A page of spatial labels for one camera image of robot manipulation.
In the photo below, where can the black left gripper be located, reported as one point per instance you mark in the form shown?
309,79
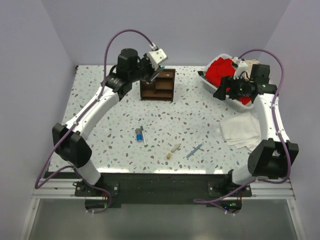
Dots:
154,73

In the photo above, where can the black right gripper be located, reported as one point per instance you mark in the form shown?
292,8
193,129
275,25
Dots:
230,82

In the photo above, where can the blue pen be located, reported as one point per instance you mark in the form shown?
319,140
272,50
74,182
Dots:
194,150

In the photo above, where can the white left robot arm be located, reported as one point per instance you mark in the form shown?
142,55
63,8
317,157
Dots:
70,139

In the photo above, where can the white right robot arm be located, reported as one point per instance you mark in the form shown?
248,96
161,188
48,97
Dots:
272,159

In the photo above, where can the white plastic laundry basket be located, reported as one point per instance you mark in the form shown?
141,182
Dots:
241,105

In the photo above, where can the brown wooden desk organizer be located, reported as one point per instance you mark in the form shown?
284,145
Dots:
161,89

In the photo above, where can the red cloth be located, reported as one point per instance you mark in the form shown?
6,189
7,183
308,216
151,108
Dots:
220,67

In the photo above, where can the beige cloth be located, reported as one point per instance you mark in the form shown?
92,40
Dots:
250,64

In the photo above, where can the white folded towel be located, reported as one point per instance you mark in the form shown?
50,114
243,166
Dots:
242,131

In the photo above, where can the white green-capped pen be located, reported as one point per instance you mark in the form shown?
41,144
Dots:
143,136

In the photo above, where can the blue glue stick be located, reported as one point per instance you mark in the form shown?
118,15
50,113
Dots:
139,134

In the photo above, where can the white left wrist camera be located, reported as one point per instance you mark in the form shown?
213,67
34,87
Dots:
156,56

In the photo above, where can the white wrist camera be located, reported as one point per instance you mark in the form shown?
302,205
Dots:
239,66
156,56

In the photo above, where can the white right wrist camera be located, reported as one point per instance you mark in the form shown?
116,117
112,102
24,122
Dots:
239,66

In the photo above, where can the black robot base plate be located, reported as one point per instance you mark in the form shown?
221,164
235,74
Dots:
116,189

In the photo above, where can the aluminium rail frame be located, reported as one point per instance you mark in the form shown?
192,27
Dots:
56,214

